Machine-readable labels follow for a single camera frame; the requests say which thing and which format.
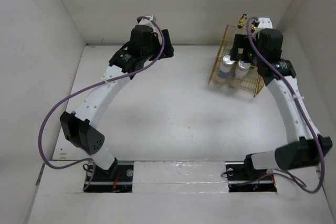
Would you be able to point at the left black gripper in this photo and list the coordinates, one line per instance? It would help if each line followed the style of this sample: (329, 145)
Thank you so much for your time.
(168, 49)

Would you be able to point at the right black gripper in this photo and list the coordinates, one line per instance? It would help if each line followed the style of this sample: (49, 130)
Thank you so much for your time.
(240, 42)

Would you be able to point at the silver lid jar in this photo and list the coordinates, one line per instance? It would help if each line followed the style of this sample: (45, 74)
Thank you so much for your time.
(242, 69)
(225, 66)

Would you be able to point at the square bottle dark residue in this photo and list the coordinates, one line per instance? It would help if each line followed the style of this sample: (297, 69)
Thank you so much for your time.
(253, 27)

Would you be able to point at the clear gold spout bottle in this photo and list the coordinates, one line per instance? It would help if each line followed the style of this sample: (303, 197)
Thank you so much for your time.
(242, 21)

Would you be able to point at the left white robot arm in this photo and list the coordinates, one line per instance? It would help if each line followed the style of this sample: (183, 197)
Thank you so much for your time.
(80, 126)

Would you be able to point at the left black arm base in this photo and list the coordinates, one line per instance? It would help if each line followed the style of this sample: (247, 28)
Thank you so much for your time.
(97, 181)

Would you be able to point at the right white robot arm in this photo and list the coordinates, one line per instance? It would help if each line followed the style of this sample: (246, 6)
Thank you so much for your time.
(306, 146)

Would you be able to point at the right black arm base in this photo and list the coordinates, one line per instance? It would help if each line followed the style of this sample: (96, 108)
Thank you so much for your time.
(240, 180)

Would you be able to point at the yellow wire rack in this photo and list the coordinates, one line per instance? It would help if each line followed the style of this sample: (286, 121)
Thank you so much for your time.
(252, 82)

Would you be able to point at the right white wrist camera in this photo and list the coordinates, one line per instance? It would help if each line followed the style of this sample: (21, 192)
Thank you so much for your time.
(263, 23)

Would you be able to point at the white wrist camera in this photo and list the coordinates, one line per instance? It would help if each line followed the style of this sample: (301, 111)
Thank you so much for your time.
(263, 23)
(147, 21)

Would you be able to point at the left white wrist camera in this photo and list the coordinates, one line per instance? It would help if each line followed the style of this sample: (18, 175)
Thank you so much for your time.
(147, 21)

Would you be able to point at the metal mounting rail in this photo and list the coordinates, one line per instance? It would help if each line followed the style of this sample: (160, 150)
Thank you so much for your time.
(178, 172)

